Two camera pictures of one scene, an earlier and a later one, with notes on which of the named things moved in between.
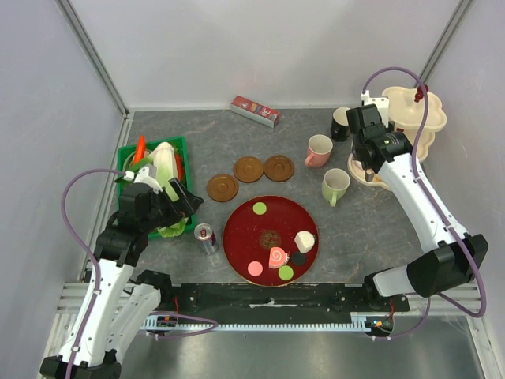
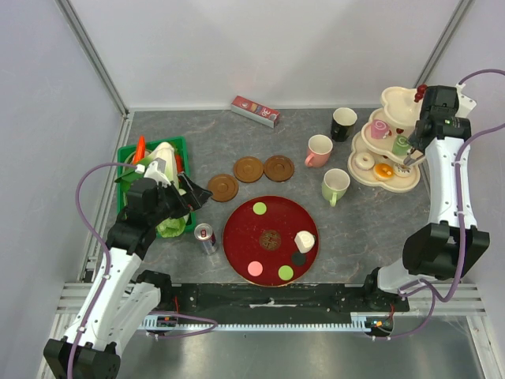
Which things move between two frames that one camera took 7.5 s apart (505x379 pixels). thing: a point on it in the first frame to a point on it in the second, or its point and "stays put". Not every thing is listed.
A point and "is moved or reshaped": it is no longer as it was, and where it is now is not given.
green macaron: (259, 208) stays put
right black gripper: (389, 129) to (416, 144)
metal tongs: (369, 174) is moved or reshaped
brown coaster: (248, 169) stays put
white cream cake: (304, 241) stays put
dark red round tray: (271, 240) stays put
